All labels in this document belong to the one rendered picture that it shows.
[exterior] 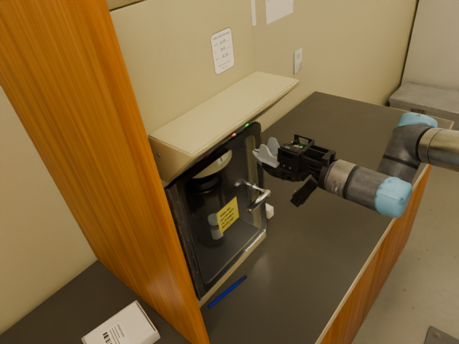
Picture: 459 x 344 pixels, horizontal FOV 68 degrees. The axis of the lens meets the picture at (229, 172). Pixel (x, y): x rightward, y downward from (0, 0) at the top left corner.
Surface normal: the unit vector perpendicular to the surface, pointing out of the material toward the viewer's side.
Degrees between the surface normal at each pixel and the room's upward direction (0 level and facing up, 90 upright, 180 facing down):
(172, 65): 90
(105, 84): 90
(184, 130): 0
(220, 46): 90
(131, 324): 0
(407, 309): 0
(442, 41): 90
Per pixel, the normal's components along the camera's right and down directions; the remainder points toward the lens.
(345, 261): -0.11, -0.78
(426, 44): -0.65, 0.52
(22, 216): 0.76, 0.33
